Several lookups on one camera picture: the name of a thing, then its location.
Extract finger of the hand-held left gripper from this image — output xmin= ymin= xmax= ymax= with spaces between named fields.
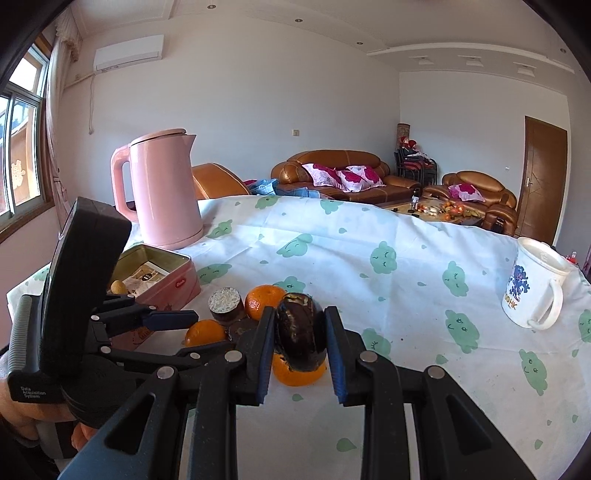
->
xmin=90 ymin=295 xmax=200 ymax=344
xmin=92 ymin=340 xmax=232 ymax=372

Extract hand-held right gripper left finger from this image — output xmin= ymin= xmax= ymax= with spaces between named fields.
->
xmin=58 ymin=305 xmax=278 ymax=480

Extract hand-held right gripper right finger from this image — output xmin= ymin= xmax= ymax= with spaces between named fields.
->
xmin=324 ymin=305 xmax=539 ymax=480

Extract pink tin box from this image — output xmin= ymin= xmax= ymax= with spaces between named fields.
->
xmin=107 ymin=244 xmax=202 ymax=352

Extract orange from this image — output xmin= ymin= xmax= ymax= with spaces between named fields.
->
xmin=271 ymin=353 xmax=328 ymax=387
xmin=244 ymin=285 xmax=288 ymax=321
xmin=185 ymin=319 xmax=227 ymax=348

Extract purple sugarcane piece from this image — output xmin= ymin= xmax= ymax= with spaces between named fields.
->
xmin=228 ymin=320 xmax=260 ymax=344
xmin=276 ymin=293 xmax=329 ymax=372
xmin=208 ymin=287 xmax=245 ymax=326

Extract person's left hand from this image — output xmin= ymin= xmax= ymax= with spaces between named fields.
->
xmin=0 ymin=371 xmax=100 ymax=450

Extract printed paper leaflet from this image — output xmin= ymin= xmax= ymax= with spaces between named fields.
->
xmin=121 ymin=261 xmax=168 ymax=296

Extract white tablecloth green cloud print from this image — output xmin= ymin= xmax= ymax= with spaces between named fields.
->
xmin=25 ymin=195 xmax=591 ymax=480

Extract pink electric kettle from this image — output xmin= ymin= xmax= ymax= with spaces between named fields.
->
xmin=110 ymin=128 xmax=205 ymax=249

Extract window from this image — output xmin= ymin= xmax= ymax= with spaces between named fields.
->
xmin=0 ymin=44 xmax=54 ymax=232

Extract pink curtain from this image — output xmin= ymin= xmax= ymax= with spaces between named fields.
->
xmin=39 ymin=9 xmax=81 ymax=232

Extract brown leather chair back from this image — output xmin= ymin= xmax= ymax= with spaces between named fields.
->
xmin=191 ymin=163 xmax=252 ymax=201

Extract blue patterned cloth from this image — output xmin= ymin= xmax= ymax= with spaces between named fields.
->
xmin=245 ymin=179 xmax=324 ymax=198

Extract wooden coffee table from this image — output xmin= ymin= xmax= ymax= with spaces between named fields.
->
xmin=383 ymin=196 xmax=490 ymax=227

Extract brown leather sofa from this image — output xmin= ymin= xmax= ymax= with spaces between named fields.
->
xmin=271 ymin=149 xmax=423 ymax=200

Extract pile of small snacks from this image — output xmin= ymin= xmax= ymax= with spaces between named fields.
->
xmin=416 ymin=198 xmax=483 ymax=220

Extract white pillow magenta flowers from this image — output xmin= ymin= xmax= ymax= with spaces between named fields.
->
xmin=449 ymin=183 xmax=486 ymax=203
xmin=336 ymin=165 xmax=386 ymax=192
xmin=302 ymin=162 xmax=345 ymax=189

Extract white mug blue print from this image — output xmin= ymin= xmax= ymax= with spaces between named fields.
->
xmin=502 ymin=237 xmax=575 ymax=330

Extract stack of black chairs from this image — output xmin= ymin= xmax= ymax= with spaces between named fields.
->
xmin=393 ymin=138 xmax=438 ymax=185

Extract white air conditioner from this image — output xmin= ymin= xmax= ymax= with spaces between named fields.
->
xmin=93 ymin=34 xmax=165 ymax=73

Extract brown leather armchair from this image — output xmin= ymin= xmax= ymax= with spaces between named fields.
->
xmin=424 ymin=171 xmax=518 ymax=236

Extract brown wooden door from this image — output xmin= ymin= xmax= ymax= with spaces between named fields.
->
xmin=515 ymin=115 xmax=568 ymax=247

